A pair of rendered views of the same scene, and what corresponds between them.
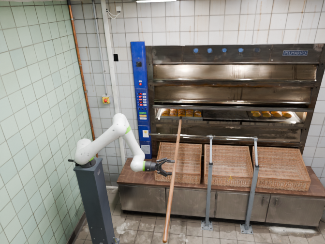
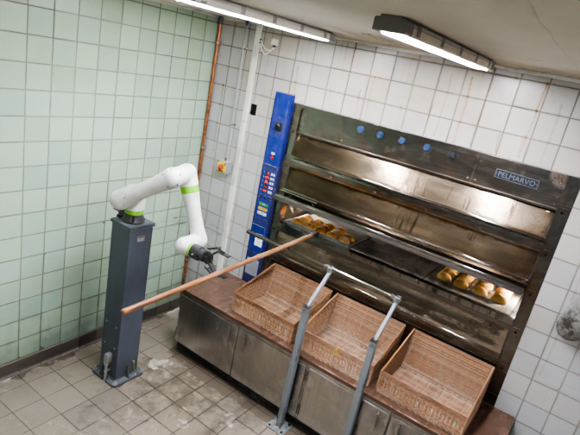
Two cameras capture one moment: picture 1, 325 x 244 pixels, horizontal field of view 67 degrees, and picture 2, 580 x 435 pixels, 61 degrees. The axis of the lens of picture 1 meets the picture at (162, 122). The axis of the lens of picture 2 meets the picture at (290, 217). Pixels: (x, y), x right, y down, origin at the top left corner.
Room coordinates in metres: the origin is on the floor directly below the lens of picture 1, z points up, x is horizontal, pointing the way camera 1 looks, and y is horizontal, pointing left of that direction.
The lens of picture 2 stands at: (-0.53, -1.34, 2.42)
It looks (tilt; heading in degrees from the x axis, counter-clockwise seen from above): 18 degrees down; 22
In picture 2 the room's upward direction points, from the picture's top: 12 degrees clockwise
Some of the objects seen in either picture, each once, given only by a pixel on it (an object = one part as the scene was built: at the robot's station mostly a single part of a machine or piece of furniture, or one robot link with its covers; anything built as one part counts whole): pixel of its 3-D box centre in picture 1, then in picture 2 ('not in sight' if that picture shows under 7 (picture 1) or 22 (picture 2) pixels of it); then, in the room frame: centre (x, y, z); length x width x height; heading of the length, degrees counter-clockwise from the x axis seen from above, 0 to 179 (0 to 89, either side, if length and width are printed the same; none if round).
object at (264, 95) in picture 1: (228, 94); (394, 217); (2.71, -0.80, 1.54); 1.79 x 0.11 x 0.19; 81
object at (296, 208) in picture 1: (214, 191); (320, 379); (2.44, -0.64, 0.29); 2.42 x 0.56 x 0.58; 81
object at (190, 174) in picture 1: (179, 161); (281, 299); (2.54, -0.19, 0.72); 0.56 x 0.49 x 0.28; 80
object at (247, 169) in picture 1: (227, 164); (351, 336); (2.44, -0.78, 0.72); 0.56 x 0.49 x 0.28; 82
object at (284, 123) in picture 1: (226, 121); (381, 266); (2.73, -0.80, 1.16); 1.80 x 0.06 x 0.04; 81
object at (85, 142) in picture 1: (85, 150); (134, 198); (1.89, 0.71, 1.36); 0.16 x 0.13 x 0.19; 8
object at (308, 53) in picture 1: (232, 53); (414, 151); (2.74, -0.80, 1.99); 1.80 x 0.08 x 0.21; 81
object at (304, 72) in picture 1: (230, 72); (405, 179); (2.71, -0.80, 1.80); 1.79 x 0.11 x 0.19; 81
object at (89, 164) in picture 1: (81, 160); (128, 213); (1.91, 0.77, 1.23); 0.26 x 0.15 x 0.06; 80
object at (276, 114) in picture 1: (267, 106); (480, 277); (3.05, -1.44, 1.21); 0.61 x 0.48 x 0.06; 171
